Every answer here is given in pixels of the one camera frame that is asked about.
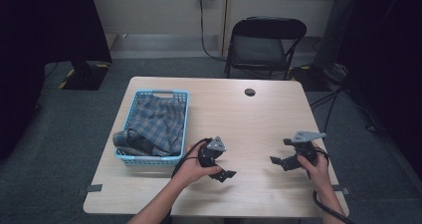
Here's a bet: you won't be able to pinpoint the left hand-held gripper black cable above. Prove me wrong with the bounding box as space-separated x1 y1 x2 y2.
164 136 214 224

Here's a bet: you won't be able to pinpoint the black folding chair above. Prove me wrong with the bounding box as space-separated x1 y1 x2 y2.
224 16 309 82

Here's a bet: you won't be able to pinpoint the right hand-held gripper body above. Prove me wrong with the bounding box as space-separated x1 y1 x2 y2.
291 130 327 162

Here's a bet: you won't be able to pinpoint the person's right hand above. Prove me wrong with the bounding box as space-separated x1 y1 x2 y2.
297 141 333 194

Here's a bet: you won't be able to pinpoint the blue plaid cloth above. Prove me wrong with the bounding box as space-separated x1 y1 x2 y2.
111 93 187 158

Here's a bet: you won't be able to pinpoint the light blue plastic basket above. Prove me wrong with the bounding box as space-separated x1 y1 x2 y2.
113 89 191 167

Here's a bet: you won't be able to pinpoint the person's left hand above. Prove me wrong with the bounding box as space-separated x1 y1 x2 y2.
171 142 223 189

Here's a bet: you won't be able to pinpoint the black floor stand base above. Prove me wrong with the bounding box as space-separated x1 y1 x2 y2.
288 65 333 93

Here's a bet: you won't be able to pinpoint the hand-held gripper black cable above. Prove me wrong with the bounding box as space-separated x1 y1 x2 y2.
308 146 355 224
164 136 214 224

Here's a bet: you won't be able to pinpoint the right hand-held gripper black cable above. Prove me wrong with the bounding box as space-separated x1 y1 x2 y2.
308 146 355 224

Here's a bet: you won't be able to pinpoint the black stand base yellow tape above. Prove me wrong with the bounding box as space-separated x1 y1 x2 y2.
58 60 110 92

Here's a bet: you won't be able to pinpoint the grey upright panel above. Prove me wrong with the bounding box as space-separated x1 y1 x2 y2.
312 0 353 71

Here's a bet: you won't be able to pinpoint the black tripod legs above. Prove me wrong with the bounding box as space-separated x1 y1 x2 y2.
310 84 386 139

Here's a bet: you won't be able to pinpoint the dark curtain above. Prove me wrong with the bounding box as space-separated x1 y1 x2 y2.
0 0 113 162
337 0 422 182

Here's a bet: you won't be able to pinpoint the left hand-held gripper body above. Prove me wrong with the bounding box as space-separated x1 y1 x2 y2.
197 135 227 168

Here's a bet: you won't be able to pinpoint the black wall socket cable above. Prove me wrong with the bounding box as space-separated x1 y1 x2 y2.
197 0 229 63

